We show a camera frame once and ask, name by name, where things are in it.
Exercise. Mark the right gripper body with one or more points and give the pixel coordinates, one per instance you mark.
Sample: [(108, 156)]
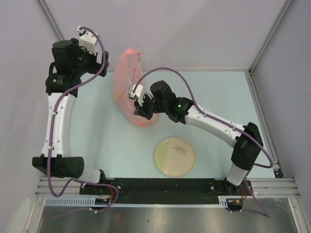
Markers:
[(150, 106)]

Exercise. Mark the beige ceramic plate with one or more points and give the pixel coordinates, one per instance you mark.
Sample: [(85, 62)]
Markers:
[(174, 157)]

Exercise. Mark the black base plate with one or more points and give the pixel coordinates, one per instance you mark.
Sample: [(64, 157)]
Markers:
[(179, 191)]

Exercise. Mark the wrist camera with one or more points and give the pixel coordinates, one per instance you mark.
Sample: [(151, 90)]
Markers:
[(87, 38), (136, 92)]

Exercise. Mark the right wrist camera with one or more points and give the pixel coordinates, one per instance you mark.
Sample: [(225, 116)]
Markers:
[(136, 92)]

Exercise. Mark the white cable duct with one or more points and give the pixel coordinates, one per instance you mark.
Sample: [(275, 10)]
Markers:
[(103, 202)]

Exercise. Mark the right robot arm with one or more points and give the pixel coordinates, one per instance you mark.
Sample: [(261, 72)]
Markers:
[(245, 140)]

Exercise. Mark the aluminium frame rail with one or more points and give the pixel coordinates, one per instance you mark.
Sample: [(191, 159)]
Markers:
[(262, 188)]

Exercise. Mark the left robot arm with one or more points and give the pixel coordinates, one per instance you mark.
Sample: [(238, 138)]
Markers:
[(72, 59)]

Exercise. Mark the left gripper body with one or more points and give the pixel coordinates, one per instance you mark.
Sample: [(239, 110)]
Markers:
[(87, 61)]

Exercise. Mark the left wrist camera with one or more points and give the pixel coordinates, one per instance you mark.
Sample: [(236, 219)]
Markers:
[(87, 38)]

